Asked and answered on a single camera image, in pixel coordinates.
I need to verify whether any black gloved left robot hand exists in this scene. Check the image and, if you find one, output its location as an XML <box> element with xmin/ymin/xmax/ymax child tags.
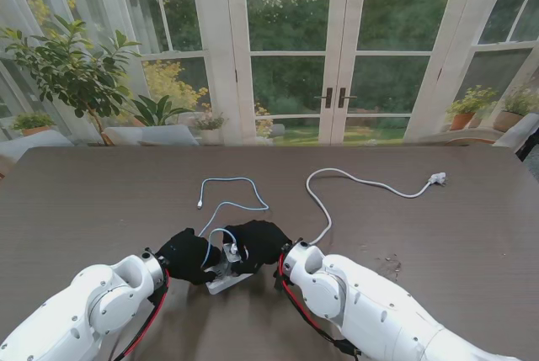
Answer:
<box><xmin>155</xmin><ymin>228</ymin><xmax>221</xmax><ymax>287</ymax></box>

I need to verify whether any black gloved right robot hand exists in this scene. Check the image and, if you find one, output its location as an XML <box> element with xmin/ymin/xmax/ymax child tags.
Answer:
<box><xmin>222</xmin><ymin>219</ymin><xmax>293</xmax><ymax>277</ymax></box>

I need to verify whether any grey USB charger adapter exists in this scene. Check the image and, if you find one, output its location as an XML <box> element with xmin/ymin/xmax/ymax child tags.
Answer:
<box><xmin>221</xmin><ymin>242</ymin><xmax>243</xmax><ymax>264</ymax></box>

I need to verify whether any light blue braided USB cable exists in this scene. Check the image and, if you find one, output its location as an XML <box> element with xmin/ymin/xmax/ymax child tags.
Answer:
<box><xmin>195</xmin><ymin>177</ymin><xmax>270</xmax><ymax>269</ymax></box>

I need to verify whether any white power strip with cord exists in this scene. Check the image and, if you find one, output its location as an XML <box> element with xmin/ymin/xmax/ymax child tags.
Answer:
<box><xmin>205</xmin><ymin>168</ymin><xmax>449</xmax><ymax>296</ymax></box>

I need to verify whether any printed garden window backdrop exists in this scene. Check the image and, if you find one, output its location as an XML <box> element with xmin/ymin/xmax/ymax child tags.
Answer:
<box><xmin>0</xmin><ymin>0</ymin><xmax>539</xmax><ymax>148</ymax></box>

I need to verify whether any red black right arm cable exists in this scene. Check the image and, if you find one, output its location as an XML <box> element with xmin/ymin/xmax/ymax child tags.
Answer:
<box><xmin>275</xmin><ymin>253</ymin><xmax>363</xmax><ymax>361</ymax></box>

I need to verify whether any red black arm cable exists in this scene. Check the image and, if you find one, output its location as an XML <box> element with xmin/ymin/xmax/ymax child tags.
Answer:
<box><xmin>275</xmin><ymin>253</ymin><xmax>363</xmax><ymax>361</ymax></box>
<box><xmin>112</xmin><ymin>267</ymin><xmax>170</xmax><ymax>361</ymax></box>

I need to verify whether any red black left arm cable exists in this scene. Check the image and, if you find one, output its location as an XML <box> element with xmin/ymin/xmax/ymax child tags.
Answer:
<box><xmin>112</xmin><ymin>267</ymin><xmax>170</xmax><ymax>361</ymax></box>

